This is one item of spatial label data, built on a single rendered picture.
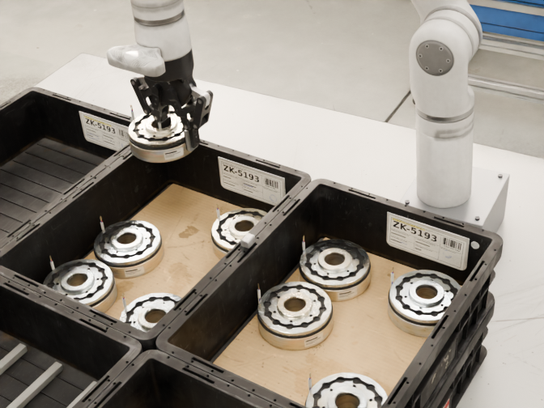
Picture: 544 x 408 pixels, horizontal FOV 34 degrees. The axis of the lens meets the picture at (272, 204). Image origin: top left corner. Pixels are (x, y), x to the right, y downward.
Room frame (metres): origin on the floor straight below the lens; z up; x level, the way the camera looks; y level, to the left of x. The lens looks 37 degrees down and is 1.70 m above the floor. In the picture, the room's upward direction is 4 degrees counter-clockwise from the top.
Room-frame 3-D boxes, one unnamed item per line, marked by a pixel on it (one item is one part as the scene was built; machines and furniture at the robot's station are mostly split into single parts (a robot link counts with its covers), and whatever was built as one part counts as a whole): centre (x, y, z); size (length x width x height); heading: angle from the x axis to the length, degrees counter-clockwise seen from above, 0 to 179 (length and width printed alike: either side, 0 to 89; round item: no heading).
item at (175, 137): (1.12, 0.16, 1.00); 0.10 x 0.10 x 0.01
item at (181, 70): (1.10, 0.13, 1.10); 0.08 x 0.08 x 0.09
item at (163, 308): (0.86, 0.17, 0.86); 0.05 x 0.05 x 0.01
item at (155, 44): (1.09, 0.14, 1.17); 0.11 x 0.09 x 0.06; 145
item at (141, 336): (1.00, 0.17, 0.92); 0.40 x 0.30 x 0.02; 145
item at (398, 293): (0.87, -0.20, 0.86); 0.10 x 0.10 x 0.01
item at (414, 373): (0.82, -0.08, 0.92); 0.40 x 0.30 x 0.02; 145
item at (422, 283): (0.87, -0.20, 0.86); 0.05 x 0.05 x 0.01
